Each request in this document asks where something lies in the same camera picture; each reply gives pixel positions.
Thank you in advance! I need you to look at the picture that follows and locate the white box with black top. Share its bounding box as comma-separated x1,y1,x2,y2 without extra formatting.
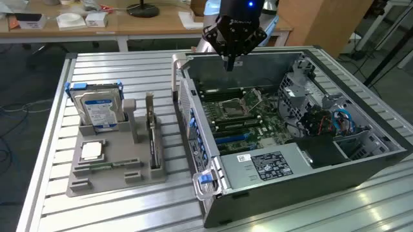
14,13,48,29

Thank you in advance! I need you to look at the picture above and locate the white labelled box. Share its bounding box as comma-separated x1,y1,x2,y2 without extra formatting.
84,12,109,28

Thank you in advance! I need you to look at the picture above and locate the blue expansion slot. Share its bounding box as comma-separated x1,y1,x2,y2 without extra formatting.
215,134,248,145

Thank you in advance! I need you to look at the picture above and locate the black open PC case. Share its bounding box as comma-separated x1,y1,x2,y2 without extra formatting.
169,47,409,229

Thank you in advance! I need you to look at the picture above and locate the metal disk bay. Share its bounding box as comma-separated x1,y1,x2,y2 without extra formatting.
331,127,393,161

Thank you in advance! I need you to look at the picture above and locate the brown cardboard box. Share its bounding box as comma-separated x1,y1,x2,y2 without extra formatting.
189,0,209,17

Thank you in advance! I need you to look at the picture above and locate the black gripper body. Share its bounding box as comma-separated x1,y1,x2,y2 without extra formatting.
215,0,263,57

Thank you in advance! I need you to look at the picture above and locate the silver CPU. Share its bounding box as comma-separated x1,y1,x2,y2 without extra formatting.
80,142,103,160

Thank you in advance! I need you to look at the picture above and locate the metal socket cover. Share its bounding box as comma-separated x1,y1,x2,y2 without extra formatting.
242,88,268,114

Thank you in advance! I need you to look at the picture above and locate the wooden cabinet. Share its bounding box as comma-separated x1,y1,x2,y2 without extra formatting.
276,0,377,58

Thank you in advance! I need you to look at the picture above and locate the white flat cardboard box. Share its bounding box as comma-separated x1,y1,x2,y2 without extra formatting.
177,11,205,30

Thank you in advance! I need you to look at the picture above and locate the blue wire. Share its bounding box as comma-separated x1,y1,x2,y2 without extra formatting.
331,108,355,133

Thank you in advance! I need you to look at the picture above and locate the black chair base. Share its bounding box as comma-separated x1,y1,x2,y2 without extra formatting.
22,44,70,70

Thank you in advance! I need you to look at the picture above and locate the CPU socket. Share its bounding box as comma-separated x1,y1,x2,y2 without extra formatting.
219,99,248,116

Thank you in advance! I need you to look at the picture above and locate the wooden desk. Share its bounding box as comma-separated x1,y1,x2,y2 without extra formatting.
0,0,294,53

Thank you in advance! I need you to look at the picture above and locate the black lamp base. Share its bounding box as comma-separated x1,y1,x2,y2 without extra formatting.
125,0,160,18

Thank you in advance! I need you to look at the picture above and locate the grey parts rack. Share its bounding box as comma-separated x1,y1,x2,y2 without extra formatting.
65,98,168,198

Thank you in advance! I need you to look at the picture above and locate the hard disk with blue carrier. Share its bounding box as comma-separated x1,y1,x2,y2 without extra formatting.
64,81,125,133

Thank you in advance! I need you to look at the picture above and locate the black wire bundle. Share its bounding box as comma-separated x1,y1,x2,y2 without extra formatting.
283,106,335,140

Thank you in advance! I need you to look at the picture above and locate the perforated metal drive cage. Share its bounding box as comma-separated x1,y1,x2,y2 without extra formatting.
276,60,326,119

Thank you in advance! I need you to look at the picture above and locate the green RAM stick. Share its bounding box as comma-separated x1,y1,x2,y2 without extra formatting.
74,161,139,170

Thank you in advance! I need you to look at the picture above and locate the grey power supply unit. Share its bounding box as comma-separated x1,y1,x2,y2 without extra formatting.
220,142,312,189

